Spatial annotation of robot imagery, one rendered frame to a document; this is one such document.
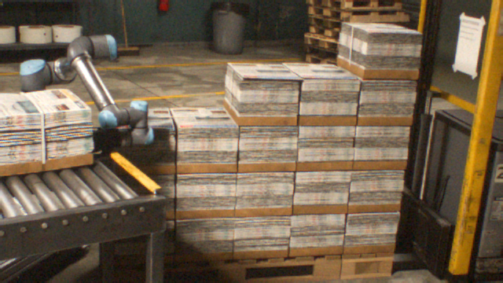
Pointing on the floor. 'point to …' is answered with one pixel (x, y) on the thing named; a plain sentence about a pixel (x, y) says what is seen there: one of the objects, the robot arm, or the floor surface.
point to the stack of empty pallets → (328, 42)
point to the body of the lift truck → (493, 210)
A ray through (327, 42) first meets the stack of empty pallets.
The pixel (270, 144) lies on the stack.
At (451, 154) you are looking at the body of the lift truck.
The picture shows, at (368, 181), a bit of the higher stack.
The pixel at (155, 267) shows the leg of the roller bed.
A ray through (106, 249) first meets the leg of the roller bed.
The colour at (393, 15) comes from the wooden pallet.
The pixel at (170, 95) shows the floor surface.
